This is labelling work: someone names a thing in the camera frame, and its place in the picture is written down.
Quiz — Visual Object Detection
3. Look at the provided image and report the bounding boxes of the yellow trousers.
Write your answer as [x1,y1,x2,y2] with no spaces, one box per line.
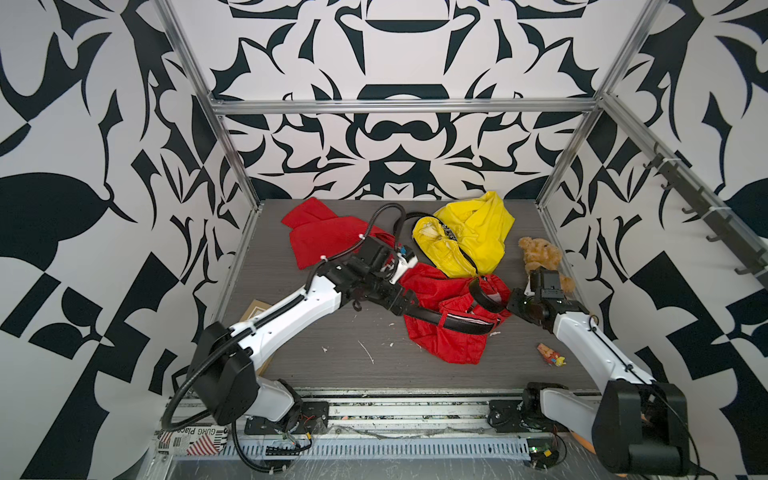
[431,191,515,277]

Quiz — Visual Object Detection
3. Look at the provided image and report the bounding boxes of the small colourful toy figure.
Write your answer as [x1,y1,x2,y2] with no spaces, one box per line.
[537,343,566,367]

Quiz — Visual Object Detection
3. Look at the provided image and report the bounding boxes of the black belt in yellow trousers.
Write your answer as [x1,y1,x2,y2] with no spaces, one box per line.
[392,211,481,278]

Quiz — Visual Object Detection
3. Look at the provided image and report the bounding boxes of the brown teddy bear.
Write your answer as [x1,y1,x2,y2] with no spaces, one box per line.
[518,237,575,296]

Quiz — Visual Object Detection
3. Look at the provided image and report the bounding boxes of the framed picture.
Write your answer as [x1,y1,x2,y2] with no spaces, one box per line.
[239,300,274,376]

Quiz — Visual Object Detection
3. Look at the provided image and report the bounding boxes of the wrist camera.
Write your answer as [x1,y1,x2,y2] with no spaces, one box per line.
[529,267,564,299]
[388,247,418,284]

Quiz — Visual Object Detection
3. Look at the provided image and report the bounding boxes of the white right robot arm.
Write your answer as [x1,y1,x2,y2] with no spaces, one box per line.
[470,267,700,477]

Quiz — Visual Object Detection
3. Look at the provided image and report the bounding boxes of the white cable duct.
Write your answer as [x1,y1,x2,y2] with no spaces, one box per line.
[242,437,530,461]

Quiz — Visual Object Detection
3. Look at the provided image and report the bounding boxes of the black belt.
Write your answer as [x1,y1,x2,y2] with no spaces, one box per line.
[399,278,506,336]
[392,211,481,278]

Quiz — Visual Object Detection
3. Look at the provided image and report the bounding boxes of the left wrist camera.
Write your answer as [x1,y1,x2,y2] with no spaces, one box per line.
[388,247,418,284]

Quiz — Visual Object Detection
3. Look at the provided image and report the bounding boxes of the striped printed bag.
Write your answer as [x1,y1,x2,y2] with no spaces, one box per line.
[156,425,229,456]

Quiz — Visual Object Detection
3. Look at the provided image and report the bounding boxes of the red trousers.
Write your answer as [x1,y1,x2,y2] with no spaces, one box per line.
[282,198,510,364]

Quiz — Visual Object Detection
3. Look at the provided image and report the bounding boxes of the black coat hook rack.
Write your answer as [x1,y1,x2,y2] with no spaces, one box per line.
[644,142,767,290]

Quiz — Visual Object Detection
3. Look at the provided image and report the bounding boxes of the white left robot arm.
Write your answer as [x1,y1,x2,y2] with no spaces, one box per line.
[161,227,418,432]

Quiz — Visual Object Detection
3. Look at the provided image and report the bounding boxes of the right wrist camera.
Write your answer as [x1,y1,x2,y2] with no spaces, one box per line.
[529,267,564,299]

